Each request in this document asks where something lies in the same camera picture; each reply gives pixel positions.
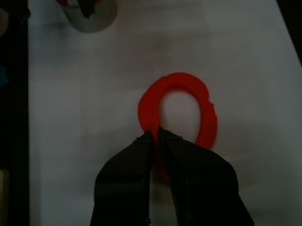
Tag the round metal dough cutter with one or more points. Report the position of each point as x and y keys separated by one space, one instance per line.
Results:
x=100 y=20

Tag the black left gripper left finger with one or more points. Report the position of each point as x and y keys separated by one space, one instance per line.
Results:
x=121 y=182

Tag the white cutting mat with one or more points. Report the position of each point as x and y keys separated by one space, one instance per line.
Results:
x=235 y=73

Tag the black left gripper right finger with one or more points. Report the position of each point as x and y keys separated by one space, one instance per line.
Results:
x=204 y=185

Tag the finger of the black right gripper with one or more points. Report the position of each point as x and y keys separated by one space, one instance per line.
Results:
x=88 y=7

